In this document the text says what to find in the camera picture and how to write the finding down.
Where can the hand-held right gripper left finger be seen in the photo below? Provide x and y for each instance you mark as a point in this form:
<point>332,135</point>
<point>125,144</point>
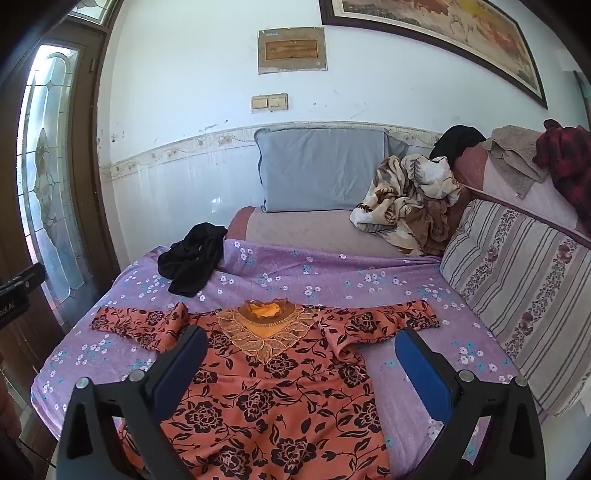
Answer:
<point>178,369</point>

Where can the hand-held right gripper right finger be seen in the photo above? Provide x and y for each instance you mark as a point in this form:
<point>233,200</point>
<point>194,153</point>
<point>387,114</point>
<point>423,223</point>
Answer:
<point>422,374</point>

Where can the orange black floral blouse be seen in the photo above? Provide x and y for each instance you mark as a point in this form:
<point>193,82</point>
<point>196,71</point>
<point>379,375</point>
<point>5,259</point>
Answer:
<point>277,392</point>

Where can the stained glass door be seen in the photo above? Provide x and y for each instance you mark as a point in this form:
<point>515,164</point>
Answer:
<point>48,184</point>

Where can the black crumpled cloth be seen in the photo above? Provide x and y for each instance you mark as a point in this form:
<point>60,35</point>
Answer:
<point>191,258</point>

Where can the striped floral cushion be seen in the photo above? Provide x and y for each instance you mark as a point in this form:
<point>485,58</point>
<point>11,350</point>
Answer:
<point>517,286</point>

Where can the purple floral bedsheet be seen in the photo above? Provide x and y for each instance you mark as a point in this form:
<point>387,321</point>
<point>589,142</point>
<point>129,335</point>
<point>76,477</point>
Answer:
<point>323,286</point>

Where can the beige brown floral blanket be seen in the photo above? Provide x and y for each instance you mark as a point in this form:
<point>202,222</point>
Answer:
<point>406,203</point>

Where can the pink quilted mattress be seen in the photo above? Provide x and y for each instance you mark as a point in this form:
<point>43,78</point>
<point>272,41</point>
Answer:
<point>300,230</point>

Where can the pink sofa backrest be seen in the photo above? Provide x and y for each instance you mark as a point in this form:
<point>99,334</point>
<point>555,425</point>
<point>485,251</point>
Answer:
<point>503,196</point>

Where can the grey pillow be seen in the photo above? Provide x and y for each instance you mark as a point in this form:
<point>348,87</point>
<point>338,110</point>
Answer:
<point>318,168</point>

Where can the black garment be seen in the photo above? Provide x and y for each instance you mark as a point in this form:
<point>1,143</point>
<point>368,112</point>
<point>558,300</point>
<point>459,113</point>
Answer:
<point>459,141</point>

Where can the beige towel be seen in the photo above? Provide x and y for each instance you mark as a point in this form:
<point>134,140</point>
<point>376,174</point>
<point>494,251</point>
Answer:
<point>515,154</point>

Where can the red plaid garment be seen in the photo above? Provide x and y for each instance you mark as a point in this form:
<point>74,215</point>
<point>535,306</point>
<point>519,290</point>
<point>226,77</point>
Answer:
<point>565,157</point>

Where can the large framed painting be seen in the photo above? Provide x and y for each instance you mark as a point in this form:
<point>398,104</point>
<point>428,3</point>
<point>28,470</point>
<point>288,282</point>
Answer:
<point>443,27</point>

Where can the beige light switch panel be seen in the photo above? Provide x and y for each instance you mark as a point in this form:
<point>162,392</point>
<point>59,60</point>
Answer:
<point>269,102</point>

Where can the small framed wall plaque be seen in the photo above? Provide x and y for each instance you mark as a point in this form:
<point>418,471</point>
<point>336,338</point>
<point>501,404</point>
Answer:
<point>292,50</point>

